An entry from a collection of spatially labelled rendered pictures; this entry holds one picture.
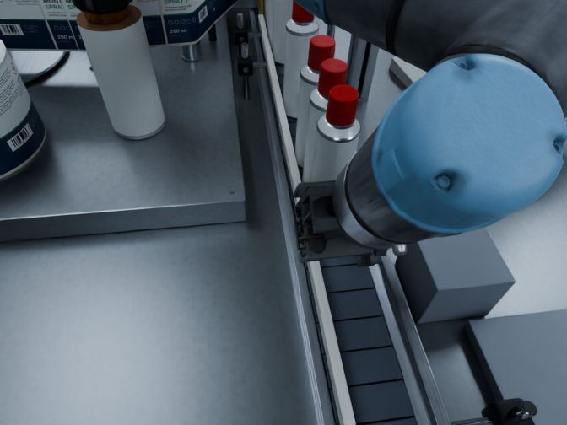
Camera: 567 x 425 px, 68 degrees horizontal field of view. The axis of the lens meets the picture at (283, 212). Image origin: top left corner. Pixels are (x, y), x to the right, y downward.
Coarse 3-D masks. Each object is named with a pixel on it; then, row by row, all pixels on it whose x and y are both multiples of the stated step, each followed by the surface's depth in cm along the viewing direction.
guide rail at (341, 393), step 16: (272, 64) 81; (272, 80) 77; (288, 128) 68; (288, 144) 66; (288, 160) 64; (320, 272) 51; (320, 288) 49; (320, 304) 48; (320, 320) 48; (336, 352) 44; (336, 368) 43; (336, 384) 42; (336, 400) 42; (352, 416) 40
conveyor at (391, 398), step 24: (288, 120) 75; (336, 264) 56; (336, 288) 53; (360, 288) 54; (336, 312) 51; (360, 312) 51; (336, 336) 49; (360, 336) 49; (384, 336) 49; (360, 360) 48; (384, 360) 48; (360, 384) 46; (384, 384) 46; (336, 408) 44; (360, 408) 44; (384, 408) 44; (408, 408) 44
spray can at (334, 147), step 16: (336, 96) 45; (352, 96) 45; (336, 112) 46; (352, 112) 46; (320, 128) 48; (336, 128) 48; (352, 128) 48; (320, 144) 50; (336, 144) 48; (352, 144) 49; (320, 160) 51; (336, 160) 50; (320, 176) 53; (336, 176) 52
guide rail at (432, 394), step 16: (384, 256) 47; (384, 272) 46; (400, 288) 44; (400, 304) 43; (400, 320) 42; (416, 336) 41; (416, 352) 40; (416, 368) 39; (432, 384) 38; (432, 400) 37; (432, 416) 37
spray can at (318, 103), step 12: (336, 60) 50; (324, 72) 49; (336, 72) 48; (324, 84) 50; (336, 84) 50; (312, 96) 52; (324, 96) 51; (312, 108) 52; (324, 108) 51; (312, 120) 54; (312, 132) 55; (312, 144) 56; (312, 156) 58
